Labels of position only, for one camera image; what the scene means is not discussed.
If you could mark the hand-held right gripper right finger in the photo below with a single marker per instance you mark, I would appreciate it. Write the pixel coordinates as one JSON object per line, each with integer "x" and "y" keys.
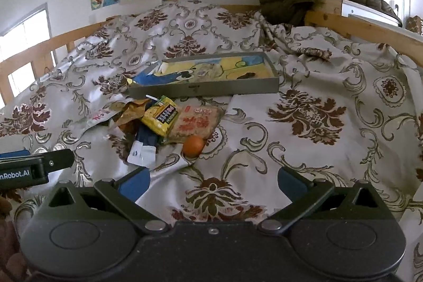
{"x": 291, "y": 184}

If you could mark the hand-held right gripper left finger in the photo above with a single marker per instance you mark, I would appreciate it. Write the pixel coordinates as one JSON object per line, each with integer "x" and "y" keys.
{"x": 135, "y": 184}

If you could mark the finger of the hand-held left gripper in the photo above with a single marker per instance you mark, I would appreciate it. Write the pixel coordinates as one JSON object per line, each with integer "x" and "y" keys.
{"x": 61, "y": 159}
{"x": 15, "y": 155}

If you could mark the white pouch red print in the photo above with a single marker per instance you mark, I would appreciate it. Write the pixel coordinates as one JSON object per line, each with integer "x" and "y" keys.
{"x": 95, "y": 118}

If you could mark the orange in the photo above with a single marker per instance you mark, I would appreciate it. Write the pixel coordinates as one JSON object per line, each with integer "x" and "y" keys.
{"x": 194, "y": 146}

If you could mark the yellow snack packet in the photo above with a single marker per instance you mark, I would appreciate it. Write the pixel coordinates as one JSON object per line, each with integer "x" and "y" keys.
{"x": 160, "y": 118}

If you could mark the golden brown wrapper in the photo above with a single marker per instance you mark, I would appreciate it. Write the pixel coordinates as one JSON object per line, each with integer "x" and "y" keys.
{"x": 132, "y": 112}

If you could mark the large rice cake packet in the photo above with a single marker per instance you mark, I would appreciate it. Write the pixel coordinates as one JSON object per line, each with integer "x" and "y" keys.
{"x": 198, "y": 125}

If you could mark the blue gold foil packet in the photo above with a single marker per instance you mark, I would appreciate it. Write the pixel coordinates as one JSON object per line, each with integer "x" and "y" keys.
{"x": 148, "y": 77}

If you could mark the grey cartoon print tray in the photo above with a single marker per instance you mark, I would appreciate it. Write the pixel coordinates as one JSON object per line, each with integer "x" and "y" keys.
{"x": 205, "y": 88}

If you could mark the floral printed blanket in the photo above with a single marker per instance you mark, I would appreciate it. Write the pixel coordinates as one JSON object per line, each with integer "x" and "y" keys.
{"x": 297, "y": 143}

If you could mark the wooden bed frame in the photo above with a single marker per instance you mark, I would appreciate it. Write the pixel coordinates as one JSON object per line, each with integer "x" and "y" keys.
{"x": 370, "y": 29}

